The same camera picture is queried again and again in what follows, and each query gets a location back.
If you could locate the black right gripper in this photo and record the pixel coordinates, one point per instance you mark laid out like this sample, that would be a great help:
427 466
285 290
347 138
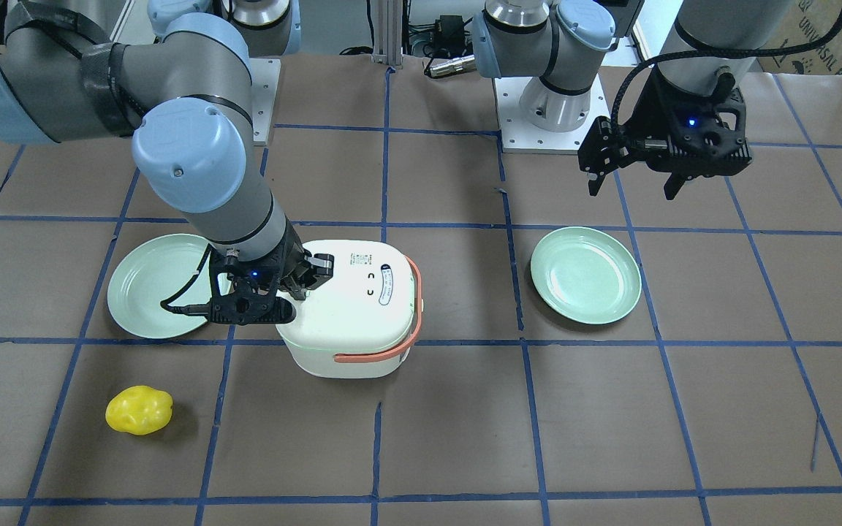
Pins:
291 264

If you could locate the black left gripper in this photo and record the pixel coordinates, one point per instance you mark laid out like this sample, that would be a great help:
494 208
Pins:
646 115

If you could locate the white rice cooker orange handle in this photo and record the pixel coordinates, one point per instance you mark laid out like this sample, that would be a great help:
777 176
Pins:
364 320

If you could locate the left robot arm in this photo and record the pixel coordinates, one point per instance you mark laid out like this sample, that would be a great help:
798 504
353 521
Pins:
563 43

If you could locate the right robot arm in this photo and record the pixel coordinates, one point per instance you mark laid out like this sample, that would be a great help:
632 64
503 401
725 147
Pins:
186 103

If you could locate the green plate near right arm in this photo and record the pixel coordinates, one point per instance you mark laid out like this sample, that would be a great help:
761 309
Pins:
152 272

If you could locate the green plate near left arm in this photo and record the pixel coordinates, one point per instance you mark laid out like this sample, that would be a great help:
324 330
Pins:
585 275

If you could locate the yellow toy potato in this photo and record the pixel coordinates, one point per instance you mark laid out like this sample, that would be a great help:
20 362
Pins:
139 410

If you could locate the brown paper table cover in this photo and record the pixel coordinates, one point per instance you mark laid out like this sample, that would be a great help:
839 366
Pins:
717 400

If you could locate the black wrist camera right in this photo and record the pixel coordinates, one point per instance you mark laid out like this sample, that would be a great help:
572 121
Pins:
242 292

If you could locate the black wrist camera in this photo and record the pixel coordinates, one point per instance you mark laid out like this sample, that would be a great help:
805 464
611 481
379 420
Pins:
707 135
242 292

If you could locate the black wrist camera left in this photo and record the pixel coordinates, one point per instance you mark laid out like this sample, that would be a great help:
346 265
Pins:
707 135

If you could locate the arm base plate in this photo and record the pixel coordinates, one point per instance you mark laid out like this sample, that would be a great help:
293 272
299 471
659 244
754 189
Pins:
265 75
533 119

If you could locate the aluminium frame post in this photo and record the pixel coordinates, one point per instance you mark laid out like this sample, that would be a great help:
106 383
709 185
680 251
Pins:
387 32

